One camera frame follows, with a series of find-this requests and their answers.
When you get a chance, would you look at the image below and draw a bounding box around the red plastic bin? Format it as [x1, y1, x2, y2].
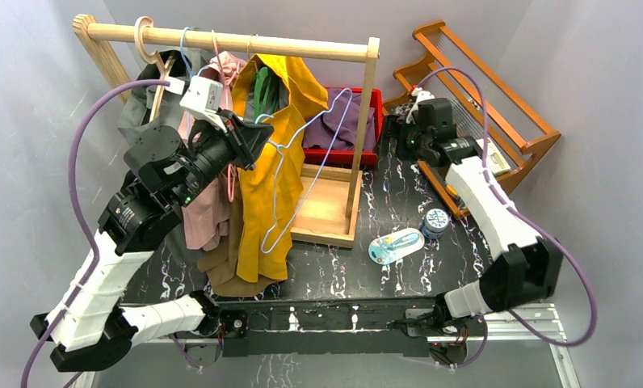
[302, 87, 384, 166]

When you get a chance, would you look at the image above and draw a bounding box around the wooden clothes rack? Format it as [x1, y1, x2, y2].
[72, 14, 380, 233]

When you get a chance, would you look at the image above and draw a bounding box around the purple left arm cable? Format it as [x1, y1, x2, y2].
[20, 78, 171, 388]

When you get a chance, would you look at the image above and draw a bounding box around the white blister pack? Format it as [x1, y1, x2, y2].
[368, 228, 425, 265]

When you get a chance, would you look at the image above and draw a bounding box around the pink wire hanger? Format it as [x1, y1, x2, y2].
[212, 36, 244, 202]

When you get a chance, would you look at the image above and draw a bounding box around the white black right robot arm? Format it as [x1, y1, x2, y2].
[393, 96, 562, 335]

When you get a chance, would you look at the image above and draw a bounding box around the wooden clothes hanger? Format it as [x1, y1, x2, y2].
[133, 16, 175, 121]

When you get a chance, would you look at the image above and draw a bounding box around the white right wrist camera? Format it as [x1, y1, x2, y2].
[406, 86, 435, 124]

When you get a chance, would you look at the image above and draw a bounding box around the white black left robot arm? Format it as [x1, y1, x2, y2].
[31, 110, 274, 373]

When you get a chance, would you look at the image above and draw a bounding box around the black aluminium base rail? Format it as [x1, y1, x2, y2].
[86, 294, 579, 388]

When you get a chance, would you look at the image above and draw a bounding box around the blue wire hanger left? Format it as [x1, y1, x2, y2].
[179, 27, 221, 82]

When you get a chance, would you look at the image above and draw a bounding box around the purple skirt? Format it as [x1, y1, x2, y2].
[302, 88, 361, 150]

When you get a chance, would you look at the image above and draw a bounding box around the pink garment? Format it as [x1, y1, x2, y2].
[179, 51, 248, 253]

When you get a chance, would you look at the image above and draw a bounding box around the green plastic hanger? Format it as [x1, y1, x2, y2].
[253, 67, 279, 122]

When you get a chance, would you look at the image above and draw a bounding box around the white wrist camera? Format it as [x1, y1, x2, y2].
[406, 86, 435, 124]
[166, 76, 227, 133]

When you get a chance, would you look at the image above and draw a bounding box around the yellow pleated skirt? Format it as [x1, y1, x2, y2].
[232, 54, 328, 283]

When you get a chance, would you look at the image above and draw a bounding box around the small white box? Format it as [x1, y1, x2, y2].
[486, 139, 512, 176]

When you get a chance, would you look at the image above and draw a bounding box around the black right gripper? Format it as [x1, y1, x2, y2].
[372, 114, 431, 162]

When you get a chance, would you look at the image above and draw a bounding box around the brown garment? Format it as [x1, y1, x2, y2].
[197, 189, 279, 297]

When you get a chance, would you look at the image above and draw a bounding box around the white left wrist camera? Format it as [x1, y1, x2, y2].
[166, 76, 227, 133]

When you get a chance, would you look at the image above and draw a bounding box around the grey garment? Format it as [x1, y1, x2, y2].
[116, 48, 216, 264]

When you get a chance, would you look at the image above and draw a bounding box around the blue patterned round tin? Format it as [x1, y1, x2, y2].
[419, 209, 450, 240]

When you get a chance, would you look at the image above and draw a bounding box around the orange wooden shoe rack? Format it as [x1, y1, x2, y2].
[384, 21, 561, 194]

